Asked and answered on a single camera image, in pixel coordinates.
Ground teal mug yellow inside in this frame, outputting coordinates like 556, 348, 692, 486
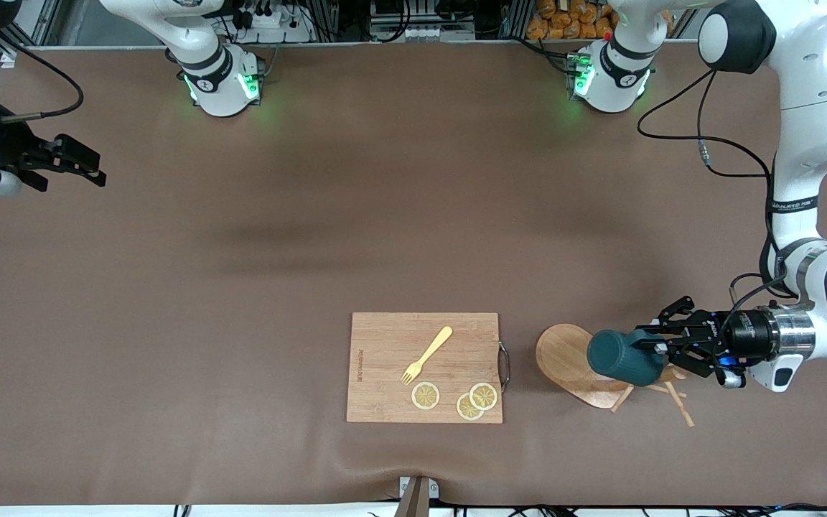
587, 329, 667, 387

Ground white power strip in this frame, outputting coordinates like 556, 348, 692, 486
230, 6, 314, 44

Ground orange snack packs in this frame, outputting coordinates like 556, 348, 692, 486
527, 0, 619, 40

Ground bamboo cutting board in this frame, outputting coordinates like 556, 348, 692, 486
346, 312, 504, 424

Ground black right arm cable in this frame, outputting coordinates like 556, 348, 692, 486
0, 39, 85, 124

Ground metal table edge bracket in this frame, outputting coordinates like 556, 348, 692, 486
398, 475, 440, 517

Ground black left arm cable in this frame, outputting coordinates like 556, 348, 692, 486
636, 66, 791, 342

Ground yellow plastic fork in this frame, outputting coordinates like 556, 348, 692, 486
401, 326, 454, 386

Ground wooden mug tree rack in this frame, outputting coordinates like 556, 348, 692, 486
536, 323, 696, 428

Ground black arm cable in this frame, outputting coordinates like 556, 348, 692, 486
0, 39, 85, 124
636, 66, 791, 342

